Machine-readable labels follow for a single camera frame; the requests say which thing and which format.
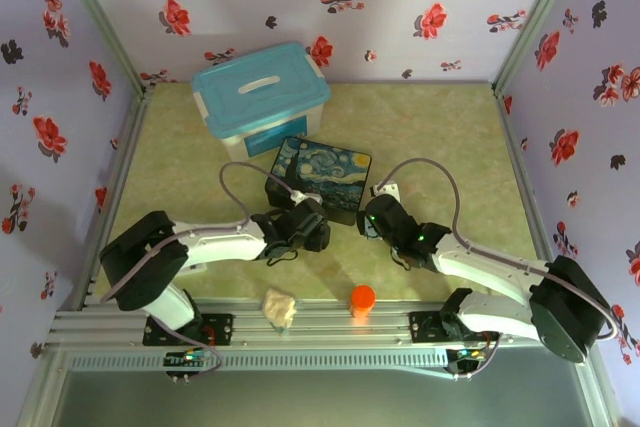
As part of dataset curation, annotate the starry night painted box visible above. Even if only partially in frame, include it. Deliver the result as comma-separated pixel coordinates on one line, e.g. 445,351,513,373
263,135,375,228

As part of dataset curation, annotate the blue-lidded plastic storage box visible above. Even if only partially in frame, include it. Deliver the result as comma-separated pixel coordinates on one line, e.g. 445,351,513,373
189,41,333,164

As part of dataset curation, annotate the small control circuit board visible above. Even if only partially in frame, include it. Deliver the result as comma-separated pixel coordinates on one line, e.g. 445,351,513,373
163,349,213,371
446,345,489,380

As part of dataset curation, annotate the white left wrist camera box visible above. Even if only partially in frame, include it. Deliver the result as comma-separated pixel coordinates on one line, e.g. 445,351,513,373
288,188,321,205

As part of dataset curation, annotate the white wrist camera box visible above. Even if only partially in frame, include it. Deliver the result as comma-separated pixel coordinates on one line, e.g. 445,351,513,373
288,188,321,205
369,181,402,204

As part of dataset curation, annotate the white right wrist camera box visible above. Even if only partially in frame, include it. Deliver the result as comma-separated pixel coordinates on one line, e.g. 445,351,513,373
369,181,402,204

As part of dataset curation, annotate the aluminium front mounting rail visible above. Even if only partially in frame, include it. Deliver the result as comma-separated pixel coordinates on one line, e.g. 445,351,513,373
49,298,599,349

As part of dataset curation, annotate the grey slotted cable duct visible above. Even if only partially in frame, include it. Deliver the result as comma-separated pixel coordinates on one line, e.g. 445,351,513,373
64,350,452,375

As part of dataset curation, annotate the aluminium frame side rail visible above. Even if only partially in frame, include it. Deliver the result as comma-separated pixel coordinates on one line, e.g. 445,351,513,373
493,89,557,264
74,90,152,311

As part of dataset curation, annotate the aluminium frame corner post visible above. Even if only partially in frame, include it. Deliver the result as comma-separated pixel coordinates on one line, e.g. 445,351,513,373
491,0,587,98
47,0,154,98

